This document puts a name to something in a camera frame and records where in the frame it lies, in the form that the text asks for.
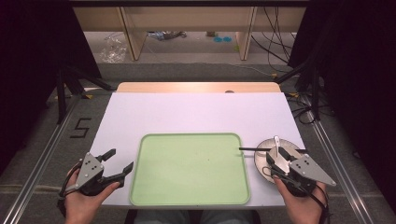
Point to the aluminium floor rail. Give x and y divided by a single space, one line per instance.
339 168
40 161

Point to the black metal stand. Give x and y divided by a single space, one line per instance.
316 93
62 93

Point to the silver metal bowl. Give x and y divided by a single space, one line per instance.
262 157

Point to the person's left hand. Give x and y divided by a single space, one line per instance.
81 206

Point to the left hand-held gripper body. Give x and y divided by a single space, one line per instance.
90 169

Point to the light green tray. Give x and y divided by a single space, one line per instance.
190 169

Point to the wooden furniture frame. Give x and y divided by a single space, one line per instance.
134 37

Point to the black chopsticks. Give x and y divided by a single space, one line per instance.
252 149

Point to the dark curtain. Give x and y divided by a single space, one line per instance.
358 77
28 62

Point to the blue grey clutter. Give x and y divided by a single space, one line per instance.
166 34

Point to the blue round discs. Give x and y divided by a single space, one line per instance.
222 39

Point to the wooden table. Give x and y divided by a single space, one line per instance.
193 87

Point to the clear plastic bag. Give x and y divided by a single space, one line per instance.
113 51

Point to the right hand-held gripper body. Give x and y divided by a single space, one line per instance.
306 174

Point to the person's right hand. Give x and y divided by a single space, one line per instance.
300 208

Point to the white table board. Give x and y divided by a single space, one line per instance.
186 112

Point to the white spoon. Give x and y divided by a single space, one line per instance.
276 142

